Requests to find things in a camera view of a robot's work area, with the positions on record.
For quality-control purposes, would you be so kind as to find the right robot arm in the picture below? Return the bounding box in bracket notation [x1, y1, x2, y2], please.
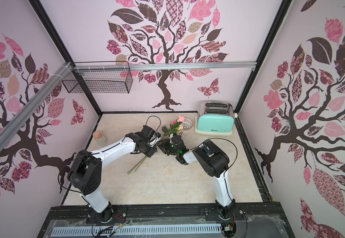
[157, 135, 237, 220]

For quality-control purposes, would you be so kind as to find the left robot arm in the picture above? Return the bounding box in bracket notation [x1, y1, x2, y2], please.
[67, 125, 161, 223]

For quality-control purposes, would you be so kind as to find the white patterned bowl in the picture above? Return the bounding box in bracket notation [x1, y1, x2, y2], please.
[181, 118, 193, 131]

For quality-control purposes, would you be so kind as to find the glass jar with cork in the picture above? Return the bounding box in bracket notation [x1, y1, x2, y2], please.
[93, 131, 107, 147]

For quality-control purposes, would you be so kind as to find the mint green toaster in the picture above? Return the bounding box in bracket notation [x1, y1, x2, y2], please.
[195, 101, 235, 136]

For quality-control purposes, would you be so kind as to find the black wire basket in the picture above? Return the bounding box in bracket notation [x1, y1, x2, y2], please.
[62, 61, 133, 94]

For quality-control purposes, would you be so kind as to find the white slotted cable duct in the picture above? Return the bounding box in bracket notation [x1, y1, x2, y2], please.
[46, 224, 224, 238]

